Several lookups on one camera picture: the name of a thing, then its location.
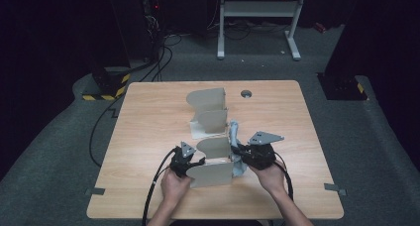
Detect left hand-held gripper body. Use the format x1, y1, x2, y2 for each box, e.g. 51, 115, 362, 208
169, 141, 199, 178

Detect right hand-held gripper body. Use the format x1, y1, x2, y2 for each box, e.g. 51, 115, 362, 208
243, 130, 285, 170

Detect grey microfibre cleaning cloth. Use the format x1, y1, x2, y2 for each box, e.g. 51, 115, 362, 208
228, 119, 249, 178

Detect silver metal expandable bookend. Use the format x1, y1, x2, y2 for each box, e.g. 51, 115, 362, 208
185, 87, 236, 189

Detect person's left hand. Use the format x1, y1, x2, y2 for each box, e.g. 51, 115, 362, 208
160, 168, 192, 205

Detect person's right hand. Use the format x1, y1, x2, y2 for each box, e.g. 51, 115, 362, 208
249, 163, 286, 197

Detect grey floor tape strip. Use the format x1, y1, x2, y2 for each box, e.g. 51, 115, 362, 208
84, 187, 106, 196
323, 182, 348, 196

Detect black base with yellow stripes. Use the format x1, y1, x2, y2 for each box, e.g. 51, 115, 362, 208
316, 71, 369, 101
81, 64, 132, 101

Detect dark equipment rack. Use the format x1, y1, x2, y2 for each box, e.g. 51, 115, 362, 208
141, 0, 165, 62

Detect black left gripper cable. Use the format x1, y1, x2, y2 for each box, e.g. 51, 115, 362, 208
142, 147, 179, 226

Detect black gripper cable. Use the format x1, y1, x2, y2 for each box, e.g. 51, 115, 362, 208
142, 147, 179, 226
273, 151, 294, 200

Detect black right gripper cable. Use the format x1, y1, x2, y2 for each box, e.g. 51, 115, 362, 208
273, 151, 294, 200

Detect long black floor cable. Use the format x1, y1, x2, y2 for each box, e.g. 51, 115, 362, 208
88, 94, 124, 169

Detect bundle of black floor cables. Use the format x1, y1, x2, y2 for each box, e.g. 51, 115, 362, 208
130, 34, 183, 83

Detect black cables under stand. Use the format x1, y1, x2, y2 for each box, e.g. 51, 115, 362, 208
207, 19, 288, 42

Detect white metal stand frame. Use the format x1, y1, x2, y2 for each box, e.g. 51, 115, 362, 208
216, 0, 308, 61

